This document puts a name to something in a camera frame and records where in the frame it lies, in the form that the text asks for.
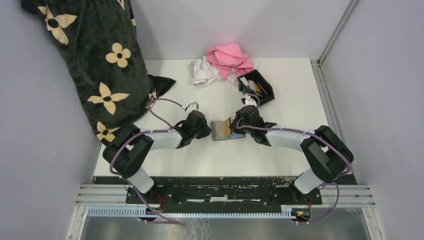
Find corner aluminium post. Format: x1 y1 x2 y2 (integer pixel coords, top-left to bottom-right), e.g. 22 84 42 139
311 0 360 176

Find white cloth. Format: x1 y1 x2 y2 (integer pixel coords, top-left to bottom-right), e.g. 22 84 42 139
189 55 237 89

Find blue slotted cable duct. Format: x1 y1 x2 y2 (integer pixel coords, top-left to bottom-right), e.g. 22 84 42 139
86 206 296 220

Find aluminium rail frame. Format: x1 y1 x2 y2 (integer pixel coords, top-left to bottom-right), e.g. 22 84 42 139
66 183 382 240

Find pink cloth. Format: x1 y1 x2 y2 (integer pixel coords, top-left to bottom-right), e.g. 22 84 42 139
206 43 255 80

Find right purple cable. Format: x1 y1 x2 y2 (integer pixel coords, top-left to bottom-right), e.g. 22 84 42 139
235 93 353 225

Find black floral blanket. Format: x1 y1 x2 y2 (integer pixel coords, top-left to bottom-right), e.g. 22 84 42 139
20 0 176 145

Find purple cable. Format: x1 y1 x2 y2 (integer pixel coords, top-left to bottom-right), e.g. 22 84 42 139
235 93 353 225
109 97 200 225

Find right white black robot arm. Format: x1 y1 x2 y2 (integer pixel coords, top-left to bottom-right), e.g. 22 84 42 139
229 105 354 204

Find white cards in box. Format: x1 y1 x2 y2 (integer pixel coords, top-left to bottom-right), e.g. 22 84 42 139
240 77 256 92

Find grey leather card holder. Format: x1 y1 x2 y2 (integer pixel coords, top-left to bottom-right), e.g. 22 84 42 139
210 120 246 141

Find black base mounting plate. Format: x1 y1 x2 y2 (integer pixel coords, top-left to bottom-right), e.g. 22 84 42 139
142 176 323 214

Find gold card in box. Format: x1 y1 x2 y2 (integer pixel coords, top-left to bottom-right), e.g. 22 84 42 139
252 81 266 97

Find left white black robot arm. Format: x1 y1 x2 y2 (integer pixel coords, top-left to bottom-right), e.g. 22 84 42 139
102 110 212 204

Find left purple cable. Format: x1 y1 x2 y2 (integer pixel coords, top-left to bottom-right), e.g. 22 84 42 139
109 97 200 225

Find black plastic card box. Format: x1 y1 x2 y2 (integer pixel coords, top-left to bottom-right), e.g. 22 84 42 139
237 69 275 105

